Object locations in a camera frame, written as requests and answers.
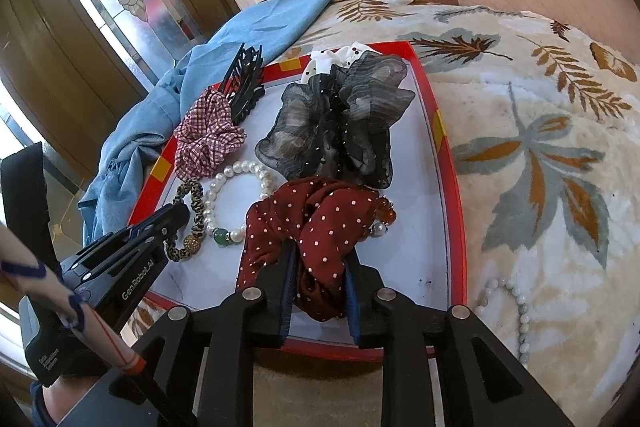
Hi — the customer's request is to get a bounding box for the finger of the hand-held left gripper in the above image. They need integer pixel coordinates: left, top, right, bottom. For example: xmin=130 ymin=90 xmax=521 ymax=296
xmin=125 ymin=203 xmax=192 ymax=250

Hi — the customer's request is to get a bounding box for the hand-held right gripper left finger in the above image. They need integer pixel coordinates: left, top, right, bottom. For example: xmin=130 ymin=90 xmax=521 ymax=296
xmin=65 ymin=239 xmax=301 ymax=427

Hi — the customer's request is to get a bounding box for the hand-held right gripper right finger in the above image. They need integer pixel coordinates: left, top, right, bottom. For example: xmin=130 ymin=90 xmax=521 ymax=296
xmin=342 ymin=249 xmax=576 ymax=427

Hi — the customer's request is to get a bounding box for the gold and black hair tie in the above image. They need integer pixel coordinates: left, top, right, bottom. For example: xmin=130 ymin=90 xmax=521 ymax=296
xmin=164 ymin=177 xmax=207 ymax=264

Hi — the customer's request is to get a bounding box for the red dotted scrunchie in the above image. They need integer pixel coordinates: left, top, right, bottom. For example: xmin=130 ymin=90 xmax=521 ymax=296
xmin=235 ymin=176 xmax=396 ymax=323

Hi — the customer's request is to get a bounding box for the red-rimmed white tray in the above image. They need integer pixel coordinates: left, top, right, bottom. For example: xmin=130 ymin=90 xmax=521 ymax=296
xmin=127 ymin=41 xmax=468 ymax=363

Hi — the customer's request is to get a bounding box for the pink checked scrunchie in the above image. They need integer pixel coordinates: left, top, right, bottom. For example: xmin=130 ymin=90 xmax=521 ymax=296
xmin=172 ymin=88 xmax=248 ymax=182

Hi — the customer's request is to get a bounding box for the black sheer scrunchie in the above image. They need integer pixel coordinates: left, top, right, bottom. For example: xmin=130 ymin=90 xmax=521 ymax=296
xmin=255 ymin=52 xmax=417 ymax=190

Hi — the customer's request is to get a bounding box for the person's left forearm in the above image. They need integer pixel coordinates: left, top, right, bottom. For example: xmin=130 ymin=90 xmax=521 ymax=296
xmin=30 ymin=374 xmax=116 ymax=427

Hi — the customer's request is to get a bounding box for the white stick with blue marks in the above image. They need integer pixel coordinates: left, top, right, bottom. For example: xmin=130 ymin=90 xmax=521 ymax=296
xmin=0 ymin=224 xmax=196 ymax=427

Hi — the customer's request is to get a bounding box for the black hair claw clip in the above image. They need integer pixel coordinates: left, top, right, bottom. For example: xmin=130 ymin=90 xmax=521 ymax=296
xmin=217 ymin=43 xmax=267 ymax=125

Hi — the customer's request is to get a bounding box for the wooden glass door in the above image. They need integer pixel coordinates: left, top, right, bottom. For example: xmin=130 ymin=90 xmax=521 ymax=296
xmin=0 ymin=0 xmax=241 ymax=323

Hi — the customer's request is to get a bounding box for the light blue cloth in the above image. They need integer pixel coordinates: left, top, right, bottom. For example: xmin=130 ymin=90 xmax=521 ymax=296
xmin=77 ymin=0 xmax=351 ymax=245

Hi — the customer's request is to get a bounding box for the white dotted scrunchie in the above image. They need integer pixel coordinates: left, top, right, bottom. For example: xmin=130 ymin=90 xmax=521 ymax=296
xmin=300 ymin=41 xmax=383 ymax=82

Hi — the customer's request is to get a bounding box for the cream leaf-print blanket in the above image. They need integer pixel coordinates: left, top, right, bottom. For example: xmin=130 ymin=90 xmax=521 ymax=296
xmin=135 ymin=0 xmax=640 ymax=427

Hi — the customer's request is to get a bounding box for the white pearl bracelet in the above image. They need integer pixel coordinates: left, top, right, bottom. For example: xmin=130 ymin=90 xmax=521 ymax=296
xmin=202 ymin=160 xmax=273 ymax=248

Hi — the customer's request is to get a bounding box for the orange bead bracelet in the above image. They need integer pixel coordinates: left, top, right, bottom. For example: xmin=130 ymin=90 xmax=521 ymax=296
xmin=367 ymin=194 xmax=398 ymax=238

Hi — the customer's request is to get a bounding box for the white pearl necklace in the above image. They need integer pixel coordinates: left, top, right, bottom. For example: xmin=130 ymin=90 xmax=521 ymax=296
xmin=475 ymin=278 xmax=533 ymax=368

